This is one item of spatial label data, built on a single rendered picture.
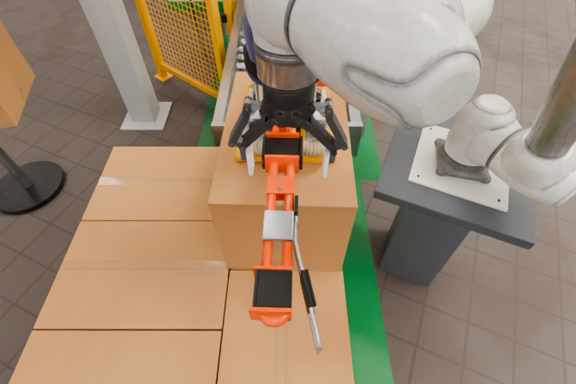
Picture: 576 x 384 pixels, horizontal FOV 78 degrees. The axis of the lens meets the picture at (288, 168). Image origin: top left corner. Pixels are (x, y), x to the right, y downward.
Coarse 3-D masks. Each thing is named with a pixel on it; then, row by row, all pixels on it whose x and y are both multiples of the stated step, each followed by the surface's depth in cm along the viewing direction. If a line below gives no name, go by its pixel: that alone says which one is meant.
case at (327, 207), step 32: (224, 128) 113; (224, 160) 104; (224, 192) 97; (256, 192) 97; (320, 192) 97; (352, 192) 97; (224, 224) 102; (256, 224) 101; (320, 224) 100; (352, 224) 100; (224, 256) 118; (256, 256) 117; (320, 256) 115
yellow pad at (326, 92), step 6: (324, 90) 120; (318, 96) 114; (324, 96) 118; (324, 126) 109; (300, 132) 109; (306, 132) 107; (330, 132) 108; (306, 138) 106; (312, 138) 106; (306, 156) 102; (312, 156) 102; (318, 156) 102; (306, 162) 102; (312, 162) 102; (318, 162) 102
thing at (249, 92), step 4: (248, 88) 122; (252, 88) 121; (248, 92) 121; (252, 92) 120; (244, 96) 119; (252, 96) 118; (248, 124) 109; (252, 124) 106; (248, 128) 108; (244, 132) 107; (260, 136) 106; (260, 140) 105; (236, 148) 104; (236, 152) 103; (236, 156) 102; (240, 156) 102; (256, 156) 102; (260, 156) 102; (236, 160) 103; (240, 160) 103; (244, 160) 102; (256, 160) 102; (260, 160) 102
